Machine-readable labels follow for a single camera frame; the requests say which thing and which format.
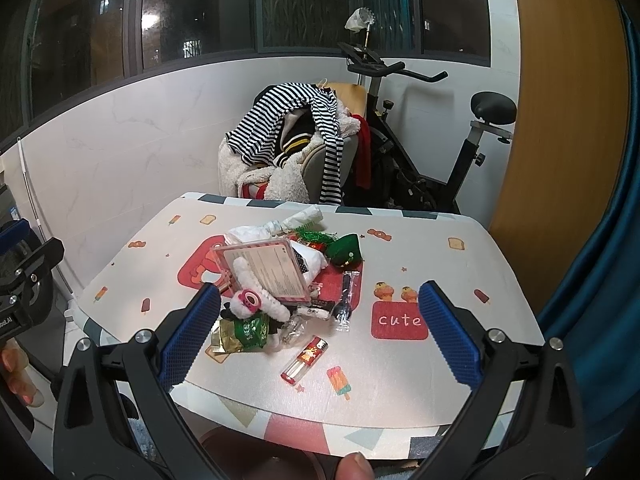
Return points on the white duster on bike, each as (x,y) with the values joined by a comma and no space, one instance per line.
(361,19)

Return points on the person's right thumb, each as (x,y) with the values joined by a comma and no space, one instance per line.
(354,467)

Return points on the white plush pink toy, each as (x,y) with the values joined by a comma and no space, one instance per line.
(251,297)

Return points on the brown round trash bin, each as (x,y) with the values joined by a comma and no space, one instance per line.
(240,456)

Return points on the black exercise bike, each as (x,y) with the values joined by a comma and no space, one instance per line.
(439,141)

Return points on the chair piled with clothes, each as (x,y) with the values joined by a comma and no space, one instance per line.
(298,180)

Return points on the dark window with frame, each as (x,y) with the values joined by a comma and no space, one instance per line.
(56,51)

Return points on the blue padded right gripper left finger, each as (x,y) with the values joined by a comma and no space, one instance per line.
(182,334)

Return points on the green gold snack wrapper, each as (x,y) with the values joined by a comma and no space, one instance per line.
(234,336)

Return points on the black white striped shirt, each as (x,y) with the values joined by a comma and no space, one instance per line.
(282,122)

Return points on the black plastic cutlery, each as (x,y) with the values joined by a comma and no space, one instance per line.
(342,310)

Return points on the white plastic bag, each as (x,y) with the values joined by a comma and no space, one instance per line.
(311,262)

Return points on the green glitter christmas hat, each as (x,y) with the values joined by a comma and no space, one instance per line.
(344,253)

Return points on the person's left hand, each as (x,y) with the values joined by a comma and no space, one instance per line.
(14,363)

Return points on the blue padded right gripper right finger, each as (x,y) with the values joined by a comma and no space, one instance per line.
(458,337)

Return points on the orange wooden door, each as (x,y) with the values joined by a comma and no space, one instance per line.
(568,141)

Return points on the pink framed card packet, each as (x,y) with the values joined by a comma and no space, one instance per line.
(273,263)

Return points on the red garment on chair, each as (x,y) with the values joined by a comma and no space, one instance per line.
(363,155)

